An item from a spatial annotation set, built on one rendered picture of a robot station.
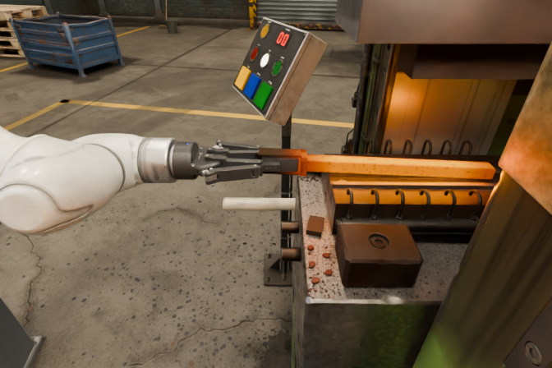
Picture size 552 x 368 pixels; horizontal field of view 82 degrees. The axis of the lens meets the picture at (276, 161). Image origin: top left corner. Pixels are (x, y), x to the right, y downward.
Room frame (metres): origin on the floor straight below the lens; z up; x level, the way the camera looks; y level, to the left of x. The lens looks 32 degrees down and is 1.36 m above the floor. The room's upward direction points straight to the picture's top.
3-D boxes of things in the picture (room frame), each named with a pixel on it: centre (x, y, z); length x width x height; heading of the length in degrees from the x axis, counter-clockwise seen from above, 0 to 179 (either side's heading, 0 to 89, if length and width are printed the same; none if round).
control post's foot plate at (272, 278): (1.11, -0.04, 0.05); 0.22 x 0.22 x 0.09; 89
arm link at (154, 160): (0.53, 0.22, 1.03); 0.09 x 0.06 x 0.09; 179
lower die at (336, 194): (0.54, -0.32, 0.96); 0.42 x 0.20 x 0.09; 89
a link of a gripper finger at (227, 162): (0.51, 0.08, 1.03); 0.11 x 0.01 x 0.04; 84
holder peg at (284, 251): (0.44, -0.03, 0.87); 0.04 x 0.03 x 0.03; 89
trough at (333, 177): (0.52, -0.32, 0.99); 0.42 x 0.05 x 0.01; 89
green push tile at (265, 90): (0.97, 0.04, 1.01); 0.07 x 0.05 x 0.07; 24
